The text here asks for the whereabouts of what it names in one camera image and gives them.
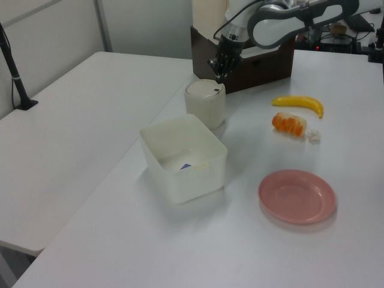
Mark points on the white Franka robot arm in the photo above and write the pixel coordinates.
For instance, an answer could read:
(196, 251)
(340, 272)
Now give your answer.
(279, 25)

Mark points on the dark wooden drawer box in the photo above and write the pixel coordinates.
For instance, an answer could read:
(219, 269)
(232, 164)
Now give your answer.
(261, 69)

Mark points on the black camera stand pole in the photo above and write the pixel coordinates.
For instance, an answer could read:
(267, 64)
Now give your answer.
(18, 84)

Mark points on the white open plastic bin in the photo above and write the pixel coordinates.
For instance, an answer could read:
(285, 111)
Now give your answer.
(186, 180)

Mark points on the small crumpled white paper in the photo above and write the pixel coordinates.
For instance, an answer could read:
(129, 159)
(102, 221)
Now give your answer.
(314, 136)

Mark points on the small cream lidded trash can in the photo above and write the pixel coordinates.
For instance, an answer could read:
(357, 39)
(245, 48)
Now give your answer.
(207, 108)

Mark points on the toy bread slice with orange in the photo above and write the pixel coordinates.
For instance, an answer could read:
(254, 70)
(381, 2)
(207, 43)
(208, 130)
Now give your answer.
(289, 126)

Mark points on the yellow toy banana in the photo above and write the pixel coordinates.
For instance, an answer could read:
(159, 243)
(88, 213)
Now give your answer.
(303, 101)

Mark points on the pink plastic plate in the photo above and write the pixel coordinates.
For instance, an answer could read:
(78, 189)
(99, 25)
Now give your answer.
(297, 198)

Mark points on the black clamp stand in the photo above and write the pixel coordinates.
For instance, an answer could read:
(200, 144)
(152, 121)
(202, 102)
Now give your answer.
(376, 48)

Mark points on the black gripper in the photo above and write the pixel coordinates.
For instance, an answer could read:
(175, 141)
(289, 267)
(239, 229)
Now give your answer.
(229, 48)

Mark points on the black desk equipment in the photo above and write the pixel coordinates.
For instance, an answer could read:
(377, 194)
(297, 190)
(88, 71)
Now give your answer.
(339, 39)

